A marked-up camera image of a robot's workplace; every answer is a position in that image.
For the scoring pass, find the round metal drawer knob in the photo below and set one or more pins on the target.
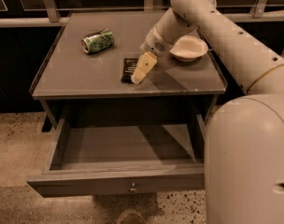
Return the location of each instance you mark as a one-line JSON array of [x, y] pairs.
[[133, 188]]

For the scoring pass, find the grey wooden nightstand cabinet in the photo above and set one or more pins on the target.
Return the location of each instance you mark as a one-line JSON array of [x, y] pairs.
[[72, 74]]

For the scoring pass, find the open grey top drawer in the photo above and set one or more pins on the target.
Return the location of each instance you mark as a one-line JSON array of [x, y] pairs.
[[106, 160]]

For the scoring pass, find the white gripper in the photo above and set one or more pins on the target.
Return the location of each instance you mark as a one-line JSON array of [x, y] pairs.
[[152, 42]]

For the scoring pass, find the metal railing frame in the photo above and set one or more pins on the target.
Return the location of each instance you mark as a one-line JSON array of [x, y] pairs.
[[25, 13]]

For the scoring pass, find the white paper bowl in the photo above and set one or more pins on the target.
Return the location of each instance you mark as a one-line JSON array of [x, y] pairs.
[[188, 48]]

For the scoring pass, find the crushed green soda can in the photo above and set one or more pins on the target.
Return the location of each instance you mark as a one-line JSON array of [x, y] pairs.
[[97, 41]]

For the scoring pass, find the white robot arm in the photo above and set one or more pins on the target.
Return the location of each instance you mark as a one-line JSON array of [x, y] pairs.
[[244, 144]]

